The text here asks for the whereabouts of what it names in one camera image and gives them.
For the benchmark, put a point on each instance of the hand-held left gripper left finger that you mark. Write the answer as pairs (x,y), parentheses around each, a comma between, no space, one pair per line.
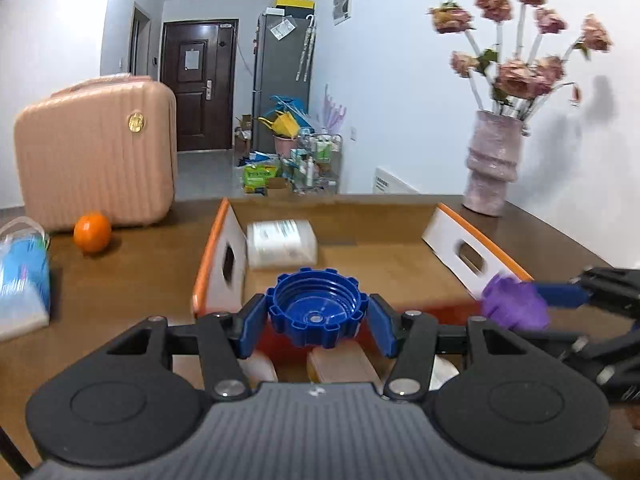
(252,325)

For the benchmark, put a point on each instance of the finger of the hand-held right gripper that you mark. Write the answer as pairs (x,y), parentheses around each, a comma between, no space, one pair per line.
(560,294)
(570,344)

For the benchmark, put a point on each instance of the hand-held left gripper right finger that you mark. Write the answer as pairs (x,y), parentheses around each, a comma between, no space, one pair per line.
(382,327)

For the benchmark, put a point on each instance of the purple plastic toy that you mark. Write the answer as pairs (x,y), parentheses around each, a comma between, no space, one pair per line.
(515,302)

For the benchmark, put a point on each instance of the blue ridged bottle cap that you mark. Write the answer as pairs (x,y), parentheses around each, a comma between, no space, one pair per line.
(300,290)

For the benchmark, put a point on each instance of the red cardboard box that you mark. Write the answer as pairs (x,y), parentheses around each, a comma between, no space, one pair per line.
(380,260)

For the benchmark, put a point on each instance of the wooden cube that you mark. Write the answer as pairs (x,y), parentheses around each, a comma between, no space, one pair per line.
(342,365)

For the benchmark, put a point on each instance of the white tissue packet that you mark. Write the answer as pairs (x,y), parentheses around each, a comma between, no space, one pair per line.
(280,242)

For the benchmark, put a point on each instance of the pink ceramic vase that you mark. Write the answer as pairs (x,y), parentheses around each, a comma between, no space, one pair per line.
(492,165)

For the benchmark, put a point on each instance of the green package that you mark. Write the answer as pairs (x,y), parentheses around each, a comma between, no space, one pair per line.
(257,177)

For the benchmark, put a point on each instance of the metal utility cart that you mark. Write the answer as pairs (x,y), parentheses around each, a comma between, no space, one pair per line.
(320,160)

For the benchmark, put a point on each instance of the pink bucket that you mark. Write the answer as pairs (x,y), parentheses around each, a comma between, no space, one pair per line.
(285,146)

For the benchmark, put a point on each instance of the orange fruit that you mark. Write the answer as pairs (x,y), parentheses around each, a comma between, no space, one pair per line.
(92,232)

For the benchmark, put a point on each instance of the small cardboard boxes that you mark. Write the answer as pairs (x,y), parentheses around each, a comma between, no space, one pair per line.
(243,135)

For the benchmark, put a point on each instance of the yellow watering can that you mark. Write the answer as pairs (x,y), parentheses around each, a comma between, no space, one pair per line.
(282,124)

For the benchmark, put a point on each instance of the dried rose bouquet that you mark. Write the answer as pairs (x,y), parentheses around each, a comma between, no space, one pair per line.
(515,77)

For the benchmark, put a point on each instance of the dark brown entrance door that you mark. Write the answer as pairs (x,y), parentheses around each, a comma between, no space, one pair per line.
(200,110)

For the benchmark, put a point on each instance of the blue folded bag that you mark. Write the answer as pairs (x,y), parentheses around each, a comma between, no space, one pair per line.
(287,105)

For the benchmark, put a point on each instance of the purple hangers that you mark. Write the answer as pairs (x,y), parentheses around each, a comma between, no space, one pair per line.
(334,110)

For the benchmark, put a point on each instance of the pink ribbed suitcase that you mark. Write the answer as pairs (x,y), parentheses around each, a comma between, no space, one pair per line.
(95,155)

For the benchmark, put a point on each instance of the blue tissue pack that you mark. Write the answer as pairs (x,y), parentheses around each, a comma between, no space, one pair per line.
(22,280)

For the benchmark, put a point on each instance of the grey refrigerator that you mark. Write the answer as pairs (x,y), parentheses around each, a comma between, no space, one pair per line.
(280,70)

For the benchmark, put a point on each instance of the white paper notice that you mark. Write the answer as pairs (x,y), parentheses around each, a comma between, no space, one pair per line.
(193,59)

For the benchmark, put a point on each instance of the white folded umbrella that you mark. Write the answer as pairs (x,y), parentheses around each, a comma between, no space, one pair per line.
(306,50)

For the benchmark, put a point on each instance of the clear plastic bag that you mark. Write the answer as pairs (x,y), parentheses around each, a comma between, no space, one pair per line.
(283,28)

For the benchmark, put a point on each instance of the dark side door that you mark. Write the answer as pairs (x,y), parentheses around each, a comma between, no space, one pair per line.
(141,40)

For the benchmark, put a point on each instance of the yellow and black box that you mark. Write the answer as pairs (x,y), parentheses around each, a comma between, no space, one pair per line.
(296,5)

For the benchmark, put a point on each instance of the white wall heater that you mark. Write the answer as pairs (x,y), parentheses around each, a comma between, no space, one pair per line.
(395,182)

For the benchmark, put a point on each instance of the white wall socket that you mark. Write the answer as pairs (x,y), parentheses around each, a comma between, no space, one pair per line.
(353,134)

